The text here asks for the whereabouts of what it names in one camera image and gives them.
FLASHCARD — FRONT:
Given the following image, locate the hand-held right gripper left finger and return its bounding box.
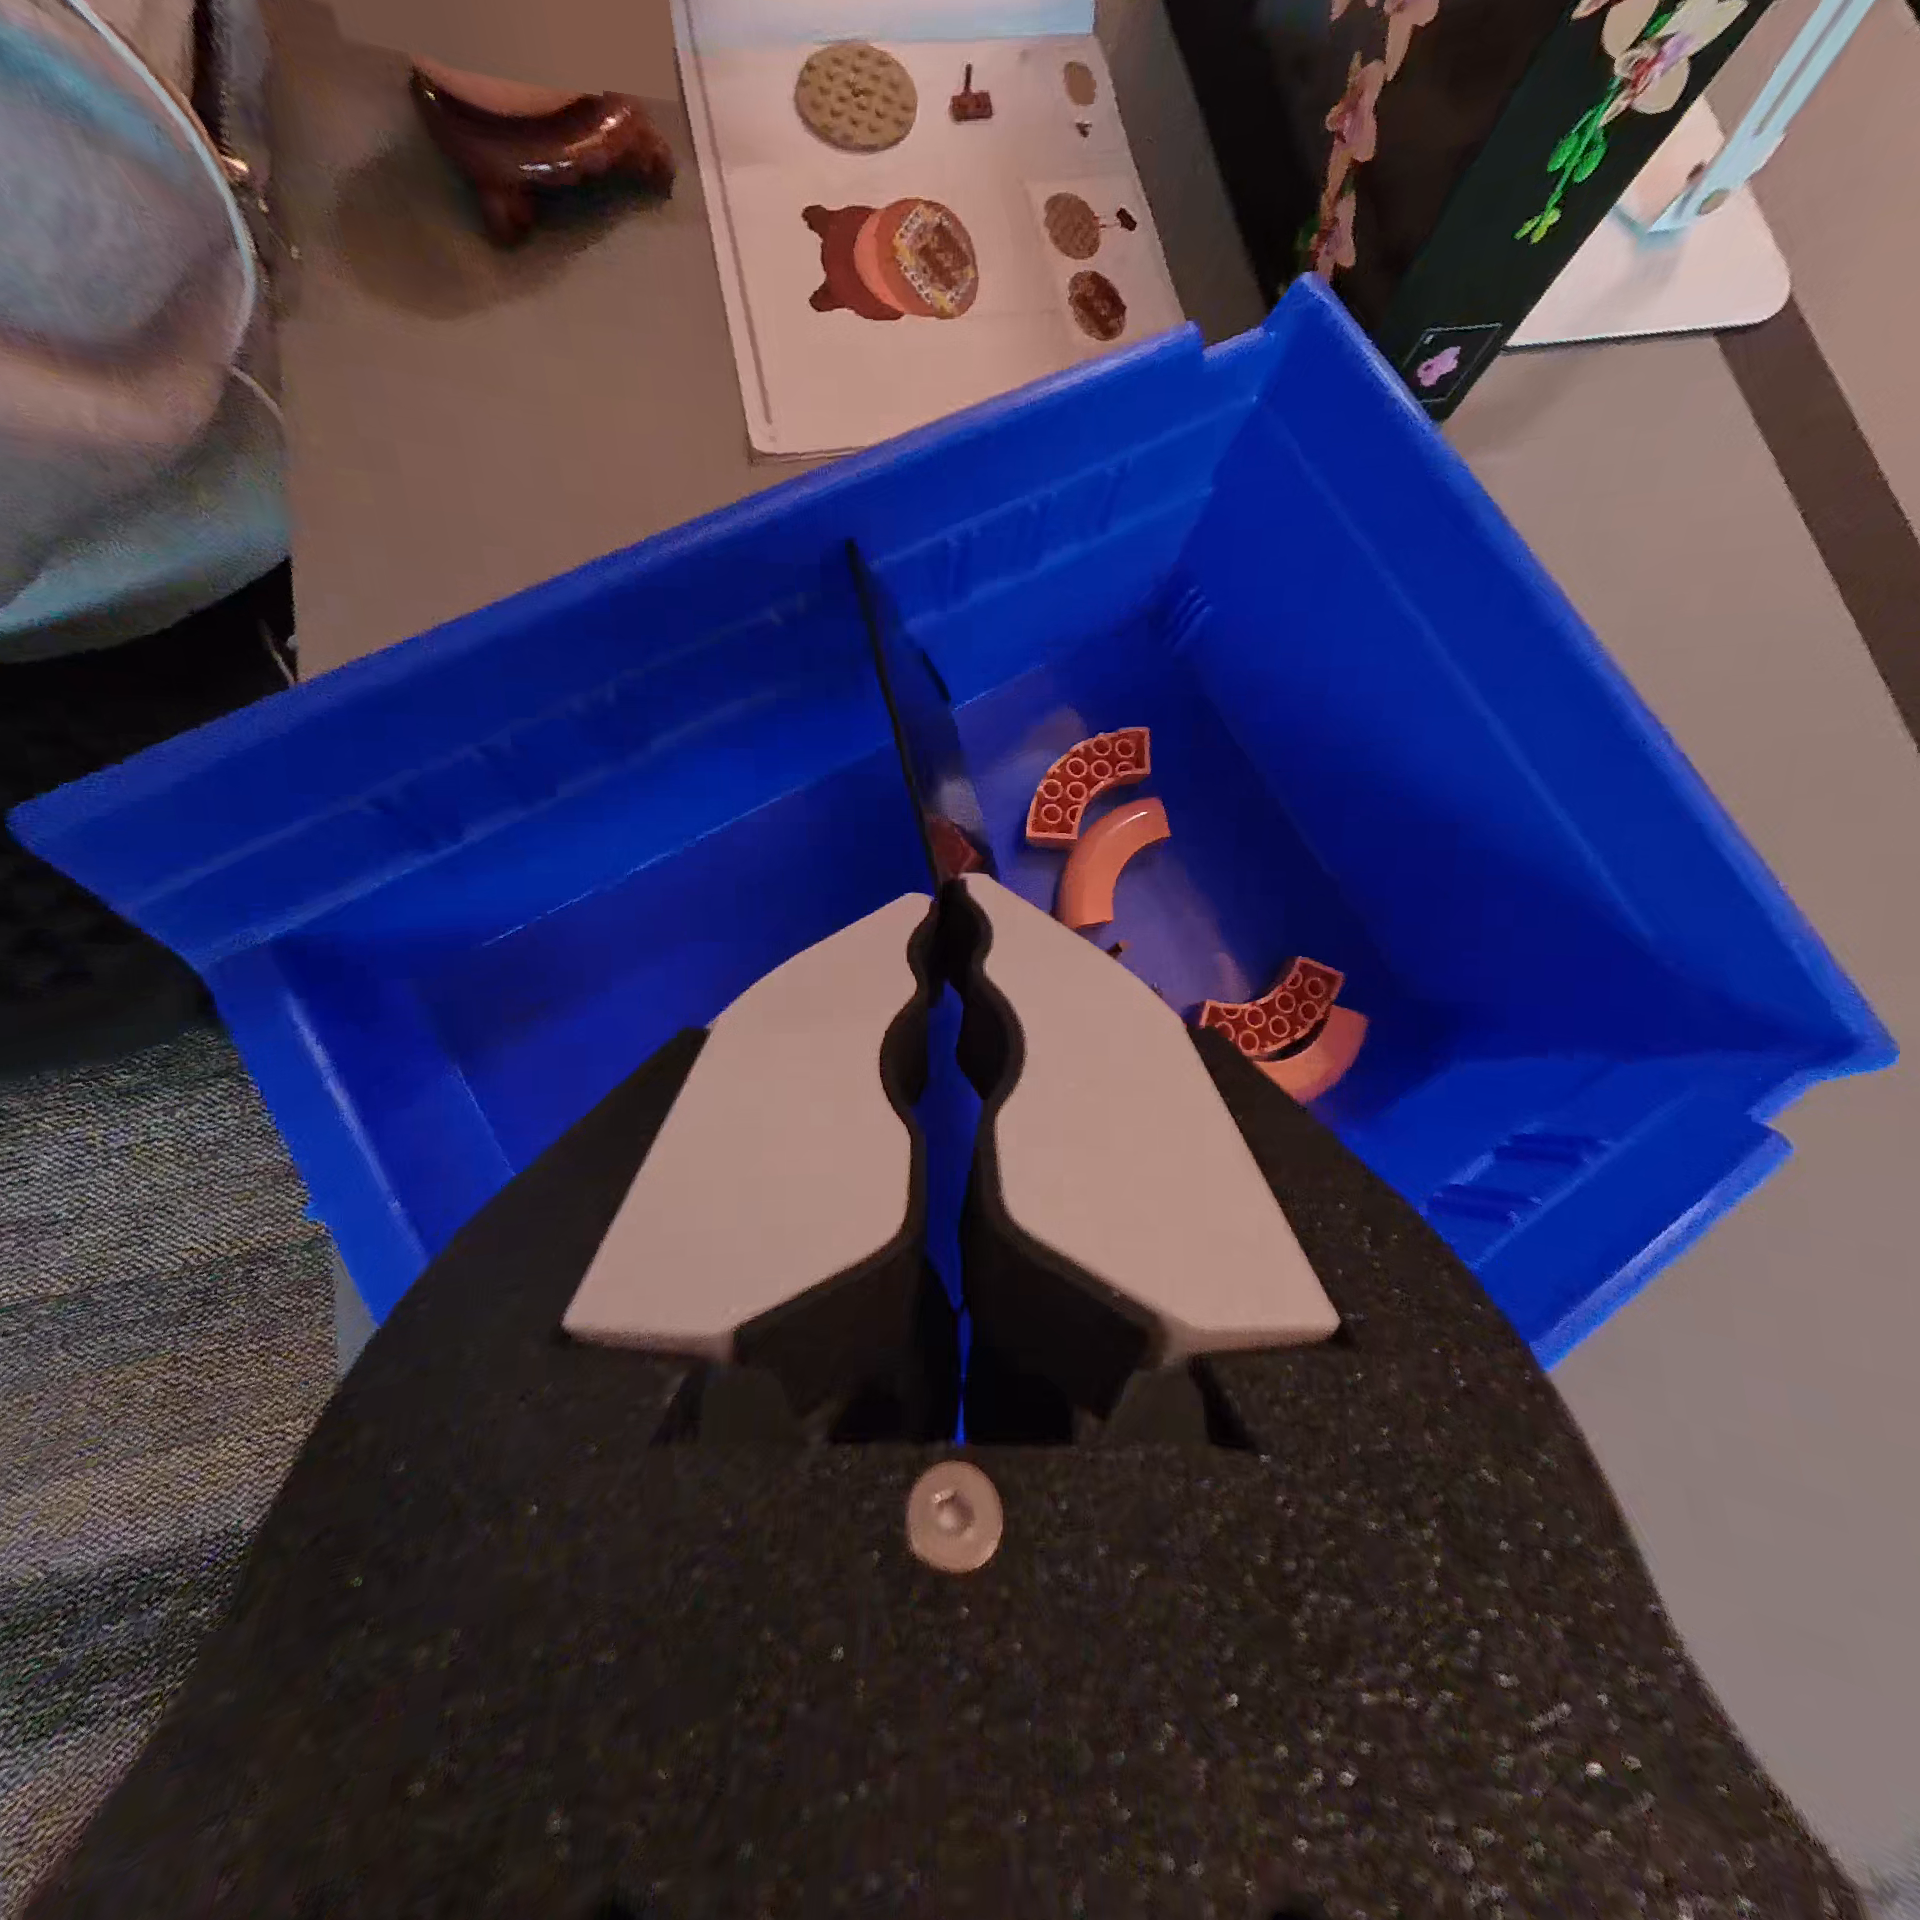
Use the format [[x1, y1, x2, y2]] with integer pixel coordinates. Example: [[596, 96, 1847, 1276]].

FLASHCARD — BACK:
[[566, 897, 955, 1364]]

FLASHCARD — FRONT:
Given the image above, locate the salmon curved brick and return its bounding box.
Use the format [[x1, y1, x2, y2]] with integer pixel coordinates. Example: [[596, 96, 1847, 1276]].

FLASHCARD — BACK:
[[1058, 808, 1180, 932], [1245, 1015, 1367, 1089]]

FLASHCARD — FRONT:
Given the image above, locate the black flower print box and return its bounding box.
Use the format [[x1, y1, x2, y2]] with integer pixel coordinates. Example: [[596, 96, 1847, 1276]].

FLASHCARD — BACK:
[[1163, 0, 1803, 424]]

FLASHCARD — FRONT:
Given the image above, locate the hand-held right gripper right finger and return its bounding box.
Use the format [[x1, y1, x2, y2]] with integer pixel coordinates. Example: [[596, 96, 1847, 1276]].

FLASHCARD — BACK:
[[964, 882, 1340, 1364]]

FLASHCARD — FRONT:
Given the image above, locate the white instruction booklet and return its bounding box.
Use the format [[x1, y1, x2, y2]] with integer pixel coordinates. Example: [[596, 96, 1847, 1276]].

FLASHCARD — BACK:
[[667, 0, 1186, 458]]

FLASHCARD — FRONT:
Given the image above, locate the studded orange arc brick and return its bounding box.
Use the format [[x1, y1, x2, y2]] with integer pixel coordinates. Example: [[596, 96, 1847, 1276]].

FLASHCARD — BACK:
[[1201, 957, 1344, 1050], [1027, 724, 1168, 850]]

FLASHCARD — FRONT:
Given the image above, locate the brick pot model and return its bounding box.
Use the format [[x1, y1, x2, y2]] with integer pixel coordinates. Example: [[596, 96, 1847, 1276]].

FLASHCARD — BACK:
[[407, 56, 677, 248]]

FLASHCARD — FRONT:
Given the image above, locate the tan round plate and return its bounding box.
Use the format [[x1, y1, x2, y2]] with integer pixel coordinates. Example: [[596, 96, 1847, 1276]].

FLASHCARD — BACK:
[[789, 34, 919, 153]]

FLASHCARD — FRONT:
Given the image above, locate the blue plastic bin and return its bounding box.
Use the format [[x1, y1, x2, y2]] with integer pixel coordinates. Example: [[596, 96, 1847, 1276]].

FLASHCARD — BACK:
[[11, 277, 1897, 1364]]

